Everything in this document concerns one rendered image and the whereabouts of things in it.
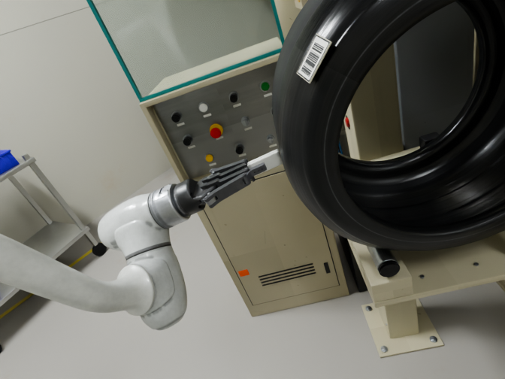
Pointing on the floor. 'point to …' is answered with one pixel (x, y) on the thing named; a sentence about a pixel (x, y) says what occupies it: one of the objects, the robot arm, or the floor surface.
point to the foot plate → (395, 346)
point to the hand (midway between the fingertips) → (265, 162)
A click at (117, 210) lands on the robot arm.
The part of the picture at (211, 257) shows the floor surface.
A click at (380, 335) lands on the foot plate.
